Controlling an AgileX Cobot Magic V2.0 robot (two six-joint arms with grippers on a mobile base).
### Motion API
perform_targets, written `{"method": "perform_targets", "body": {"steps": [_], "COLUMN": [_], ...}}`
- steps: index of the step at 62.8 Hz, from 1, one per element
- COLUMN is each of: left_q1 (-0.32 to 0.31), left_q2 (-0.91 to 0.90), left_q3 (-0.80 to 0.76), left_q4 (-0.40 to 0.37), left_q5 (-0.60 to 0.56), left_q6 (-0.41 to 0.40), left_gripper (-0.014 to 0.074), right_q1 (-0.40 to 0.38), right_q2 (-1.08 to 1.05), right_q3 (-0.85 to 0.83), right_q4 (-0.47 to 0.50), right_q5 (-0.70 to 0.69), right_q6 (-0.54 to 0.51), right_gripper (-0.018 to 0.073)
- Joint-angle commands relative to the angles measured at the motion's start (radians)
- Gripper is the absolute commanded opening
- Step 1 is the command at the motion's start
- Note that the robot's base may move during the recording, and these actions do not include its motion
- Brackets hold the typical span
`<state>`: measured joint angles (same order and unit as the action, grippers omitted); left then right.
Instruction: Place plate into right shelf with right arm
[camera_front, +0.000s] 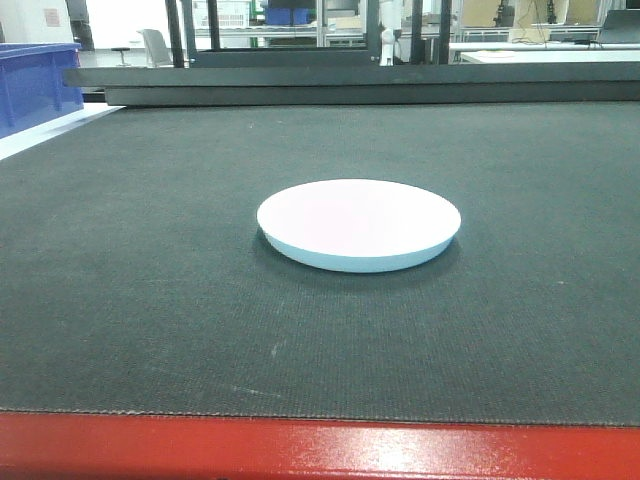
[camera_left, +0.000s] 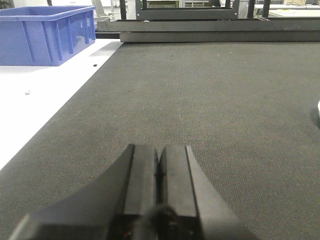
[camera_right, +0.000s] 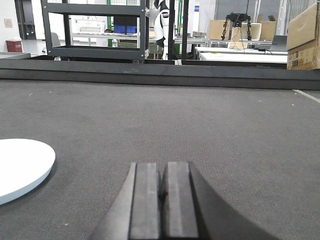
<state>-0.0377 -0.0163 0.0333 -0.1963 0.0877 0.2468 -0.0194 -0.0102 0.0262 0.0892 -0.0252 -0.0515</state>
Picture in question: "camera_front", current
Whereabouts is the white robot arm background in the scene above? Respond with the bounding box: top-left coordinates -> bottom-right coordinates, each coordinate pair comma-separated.
378,0 -> 403,67

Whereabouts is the white round plate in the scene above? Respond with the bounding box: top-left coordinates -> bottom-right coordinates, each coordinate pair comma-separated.
256,179 -> 462,273

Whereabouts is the dark grey table mat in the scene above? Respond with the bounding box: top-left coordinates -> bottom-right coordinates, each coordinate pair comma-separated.
1,102 -> 639,426

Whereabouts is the grey office chair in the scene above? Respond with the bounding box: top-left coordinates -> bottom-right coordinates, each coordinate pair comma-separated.
138,29 -> 173,68

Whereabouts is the white background table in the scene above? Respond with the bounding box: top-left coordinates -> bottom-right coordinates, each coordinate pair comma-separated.
449,42 -> 639,64

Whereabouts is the blue plastic crate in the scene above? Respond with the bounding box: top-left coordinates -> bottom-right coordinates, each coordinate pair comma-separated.
1,43 -> 84,138

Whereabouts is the black metal frame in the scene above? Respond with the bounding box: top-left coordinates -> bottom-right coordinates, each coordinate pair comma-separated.
63,1 -> 639,107

